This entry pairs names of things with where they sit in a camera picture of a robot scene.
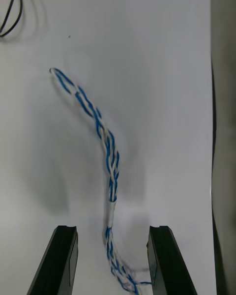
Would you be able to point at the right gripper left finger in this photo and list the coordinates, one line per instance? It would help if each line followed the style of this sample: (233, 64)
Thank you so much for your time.
(56, 263)

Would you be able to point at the white paper sheet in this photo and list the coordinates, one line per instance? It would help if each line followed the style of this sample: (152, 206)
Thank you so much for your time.
(159, 103)

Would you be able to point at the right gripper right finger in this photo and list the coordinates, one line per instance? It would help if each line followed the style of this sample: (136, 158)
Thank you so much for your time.
(167, 263)

